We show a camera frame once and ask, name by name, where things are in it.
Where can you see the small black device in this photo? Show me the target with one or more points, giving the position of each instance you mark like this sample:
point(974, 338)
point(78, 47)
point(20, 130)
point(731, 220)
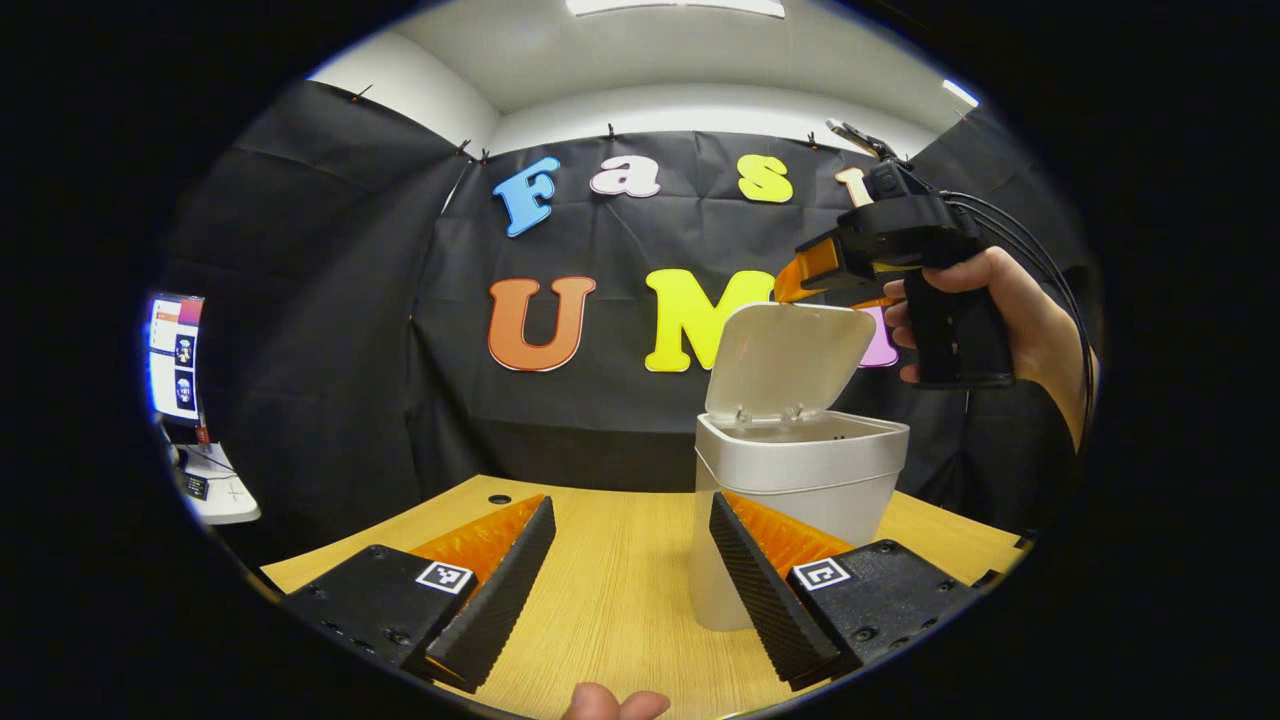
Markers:
point(195, 487)

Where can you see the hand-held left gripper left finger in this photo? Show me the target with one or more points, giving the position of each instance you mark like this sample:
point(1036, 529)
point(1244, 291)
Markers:
point(495, 600)

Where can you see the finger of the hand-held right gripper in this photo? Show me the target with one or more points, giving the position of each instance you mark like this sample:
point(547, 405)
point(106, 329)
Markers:
point(812, 265)
point(875, 301)

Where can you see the wooden desktop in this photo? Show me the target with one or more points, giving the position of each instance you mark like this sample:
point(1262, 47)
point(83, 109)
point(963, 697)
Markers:
point(620, 560)

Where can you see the computer monitor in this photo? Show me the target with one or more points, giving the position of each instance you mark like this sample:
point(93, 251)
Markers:
point(175, 355)

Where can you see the white desktop garbage bin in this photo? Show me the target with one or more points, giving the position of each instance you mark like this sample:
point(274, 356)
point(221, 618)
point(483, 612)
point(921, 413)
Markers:
point(800, 470)

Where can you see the white side table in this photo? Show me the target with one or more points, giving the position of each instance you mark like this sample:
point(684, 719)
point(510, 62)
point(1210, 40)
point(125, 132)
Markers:
point(225, 495)

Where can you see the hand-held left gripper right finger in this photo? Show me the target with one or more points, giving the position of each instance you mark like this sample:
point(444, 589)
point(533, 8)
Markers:
point(765, 600)

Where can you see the small ceiling light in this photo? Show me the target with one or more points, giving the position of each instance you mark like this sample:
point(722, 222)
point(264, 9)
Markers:
point(960, 93)

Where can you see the long ceiling light panel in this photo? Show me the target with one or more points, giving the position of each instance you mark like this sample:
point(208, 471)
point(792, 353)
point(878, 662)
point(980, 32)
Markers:
point(675, 7)

